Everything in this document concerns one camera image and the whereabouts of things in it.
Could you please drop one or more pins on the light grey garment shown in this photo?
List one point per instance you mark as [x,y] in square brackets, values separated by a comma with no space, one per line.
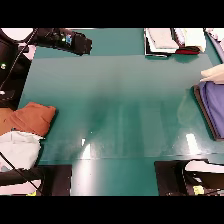
[18,150]

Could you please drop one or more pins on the brown garment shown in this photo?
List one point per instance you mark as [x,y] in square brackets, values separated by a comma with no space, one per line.
[204,111]

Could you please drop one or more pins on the cream T-shirt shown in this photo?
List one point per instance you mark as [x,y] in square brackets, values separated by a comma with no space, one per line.
[215,74]

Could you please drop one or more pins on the purple garment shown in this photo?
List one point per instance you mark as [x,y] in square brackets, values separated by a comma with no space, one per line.
[215,106]

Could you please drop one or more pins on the orange garment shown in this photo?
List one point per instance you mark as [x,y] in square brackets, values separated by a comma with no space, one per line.
[31,118]

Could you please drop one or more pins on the red garment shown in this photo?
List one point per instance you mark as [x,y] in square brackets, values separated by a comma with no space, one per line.
[188,50]

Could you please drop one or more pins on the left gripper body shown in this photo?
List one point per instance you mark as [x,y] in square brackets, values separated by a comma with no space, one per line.
[82,44]

